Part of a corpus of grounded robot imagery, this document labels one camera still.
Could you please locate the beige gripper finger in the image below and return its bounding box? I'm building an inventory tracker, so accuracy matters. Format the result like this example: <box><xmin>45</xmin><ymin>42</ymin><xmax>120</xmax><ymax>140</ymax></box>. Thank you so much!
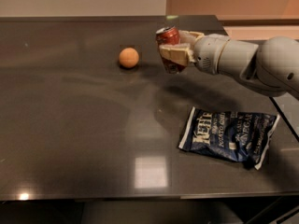
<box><xmin>159</xmin><ymin>43</ymin><xmax>195</xmax><ymax>66</ymax></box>
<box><xmin>178</xmin><ymin>30</ymin><xmax>205</xmax><ymax>45</ymax></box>

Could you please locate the red coke can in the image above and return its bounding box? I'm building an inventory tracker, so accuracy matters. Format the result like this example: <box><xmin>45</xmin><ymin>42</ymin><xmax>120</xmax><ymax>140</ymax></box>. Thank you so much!
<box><xmin>156</xmin><ymin>26</ymin><xmax>187</xmax><ymax>74</ymax></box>

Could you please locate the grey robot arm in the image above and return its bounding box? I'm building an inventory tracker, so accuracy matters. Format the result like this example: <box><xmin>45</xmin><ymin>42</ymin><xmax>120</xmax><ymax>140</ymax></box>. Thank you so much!
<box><xmin>156</xmin><ymin>31</ymin><xmax>299</xmax><ymax>99</ymax></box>

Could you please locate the orange fruit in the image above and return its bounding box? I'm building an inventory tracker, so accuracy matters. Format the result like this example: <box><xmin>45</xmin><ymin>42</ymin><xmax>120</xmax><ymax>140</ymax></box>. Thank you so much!
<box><xmin>119</xmin><ymin>48</ymin><xmax>139</xmax><ymax>68</ymax></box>

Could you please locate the blue potato chip bag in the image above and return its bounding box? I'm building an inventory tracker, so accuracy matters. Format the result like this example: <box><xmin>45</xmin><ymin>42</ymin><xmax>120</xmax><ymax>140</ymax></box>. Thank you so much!
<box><xmin>178</xmin><ymin>107</ymin><xmax>280</xmax><ymax>170</ymax></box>

